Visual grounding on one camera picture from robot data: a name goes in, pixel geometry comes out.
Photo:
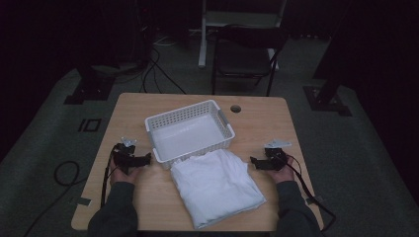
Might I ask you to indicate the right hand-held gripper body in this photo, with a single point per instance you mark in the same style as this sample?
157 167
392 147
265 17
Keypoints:
275 154

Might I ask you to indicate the white cloth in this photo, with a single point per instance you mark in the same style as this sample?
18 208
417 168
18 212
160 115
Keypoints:
215 189

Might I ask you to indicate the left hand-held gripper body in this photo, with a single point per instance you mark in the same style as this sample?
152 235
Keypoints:
124 154

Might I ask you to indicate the black stand base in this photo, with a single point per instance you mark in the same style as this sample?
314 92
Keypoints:
327 100
90 90

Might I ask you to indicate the black folding chair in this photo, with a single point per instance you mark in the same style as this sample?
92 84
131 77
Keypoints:
245 56

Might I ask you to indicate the person's right hand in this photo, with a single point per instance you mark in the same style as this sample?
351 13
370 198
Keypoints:
284 174

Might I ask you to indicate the white perforated plastic basket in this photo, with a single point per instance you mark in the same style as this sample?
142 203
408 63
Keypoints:
189 131

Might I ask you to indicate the person's left hand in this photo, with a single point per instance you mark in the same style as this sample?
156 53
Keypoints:
126 178

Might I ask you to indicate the grey tape strip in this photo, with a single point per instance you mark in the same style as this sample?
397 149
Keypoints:
314 200
84 201

